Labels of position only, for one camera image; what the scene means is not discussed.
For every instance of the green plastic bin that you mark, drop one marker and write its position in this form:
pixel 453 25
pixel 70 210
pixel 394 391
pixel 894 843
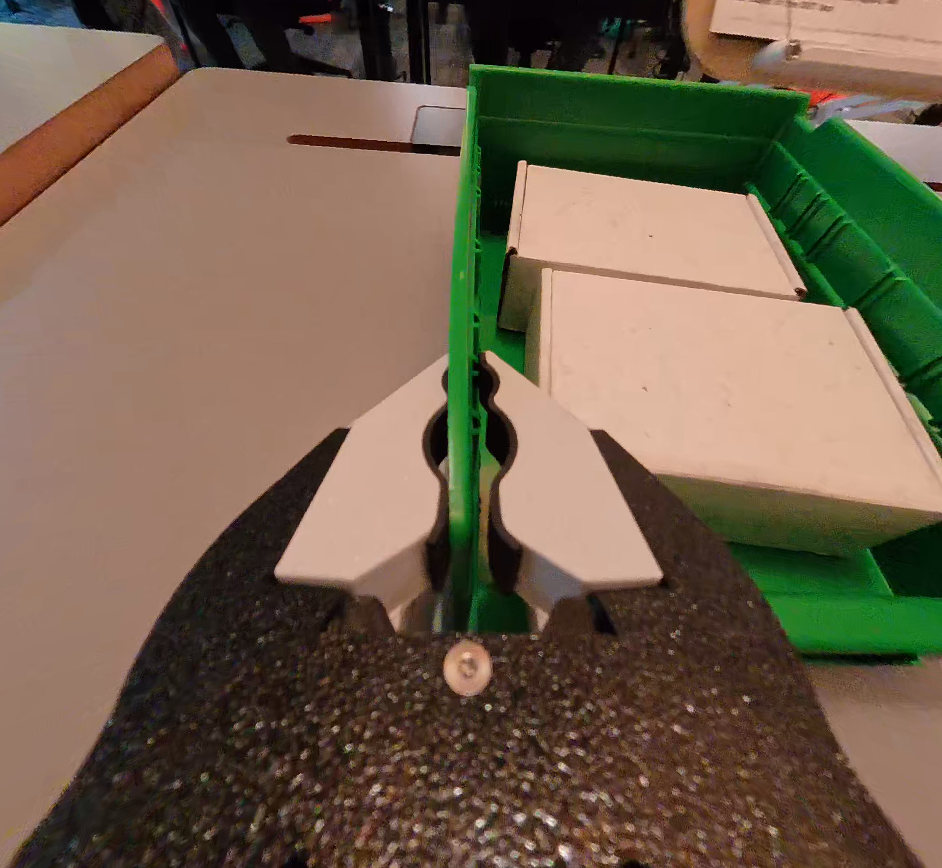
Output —
pixel 625 118

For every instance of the grey desk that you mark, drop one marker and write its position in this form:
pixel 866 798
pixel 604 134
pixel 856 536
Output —
pixel 221 294

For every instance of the black stand pole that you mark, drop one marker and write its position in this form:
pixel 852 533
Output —
pixel 502 0

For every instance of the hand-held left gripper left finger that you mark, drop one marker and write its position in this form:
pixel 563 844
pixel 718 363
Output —
pixel 368 507

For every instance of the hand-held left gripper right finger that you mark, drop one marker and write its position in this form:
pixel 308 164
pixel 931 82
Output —
pixel 567 515

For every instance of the wooden instruction board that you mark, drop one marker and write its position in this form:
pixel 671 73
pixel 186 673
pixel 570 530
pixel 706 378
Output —
pixel 699 15

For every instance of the white cardboard mailer box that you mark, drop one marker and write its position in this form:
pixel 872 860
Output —
pixel 721 382
pixel 640 228

